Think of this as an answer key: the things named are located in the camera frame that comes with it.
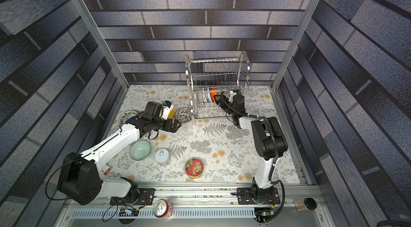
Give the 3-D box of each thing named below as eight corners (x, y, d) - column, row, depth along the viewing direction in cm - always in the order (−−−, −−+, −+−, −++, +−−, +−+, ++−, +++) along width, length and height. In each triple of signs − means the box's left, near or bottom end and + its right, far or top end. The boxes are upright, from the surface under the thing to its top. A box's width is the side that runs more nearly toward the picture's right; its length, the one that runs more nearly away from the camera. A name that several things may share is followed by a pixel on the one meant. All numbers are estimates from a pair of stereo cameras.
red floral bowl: (185, 178, 81) (184, 176, 78) (186, 160, 87) (185, 157, 84) (203, 178, 81) (203, 176, 78) (203, 160, 87) (203, 157, 84)
